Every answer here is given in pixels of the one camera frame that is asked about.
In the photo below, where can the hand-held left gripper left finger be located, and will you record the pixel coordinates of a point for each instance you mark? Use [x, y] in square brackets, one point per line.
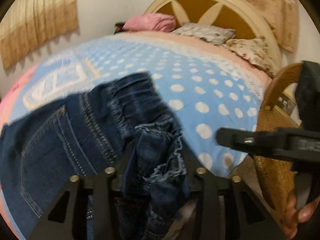
[107, 181]

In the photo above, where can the pink and blue printed blanket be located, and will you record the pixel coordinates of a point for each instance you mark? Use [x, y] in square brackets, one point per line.
[200, 80]

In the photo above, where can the wicker chair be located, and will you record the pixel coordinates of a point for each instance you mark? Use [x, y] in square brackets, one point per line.
[272, 120]

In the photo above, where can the beige patterned curtain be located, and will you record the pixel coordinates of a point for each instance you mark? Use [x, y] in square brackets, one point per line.
[37, 17]

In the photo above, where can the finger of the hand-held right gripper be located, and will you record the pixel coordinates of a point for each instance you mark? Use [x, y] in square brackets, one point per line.
[250, 141]

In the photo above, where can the person's right hand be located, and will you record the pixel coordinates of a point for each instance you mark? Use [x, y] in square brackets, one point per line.
[295, 217]

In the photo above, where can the dark blue denim pants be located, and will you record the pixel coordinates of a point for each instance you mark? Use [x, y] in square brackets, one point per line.
[75, 130]

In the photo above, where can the dark cloth item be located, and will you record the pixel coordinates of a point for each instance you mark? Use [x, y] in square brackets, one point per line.
[119, 27]

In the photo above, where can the grey wall socket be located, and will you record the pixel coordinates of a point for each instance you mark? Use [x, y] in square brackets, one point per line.
[286, 103]

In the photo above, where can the cream and brown headboard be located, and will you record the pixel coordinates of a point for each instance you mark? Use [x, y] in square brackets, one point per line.
[200, 7]

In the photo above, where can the pink folded blanket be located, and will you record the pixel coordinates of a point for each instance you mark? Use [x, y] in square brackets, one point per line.
[150, 22]

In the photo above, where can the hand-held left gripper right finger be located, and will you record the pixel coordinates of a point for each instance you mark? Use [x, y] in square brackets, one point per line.
[201, 182]

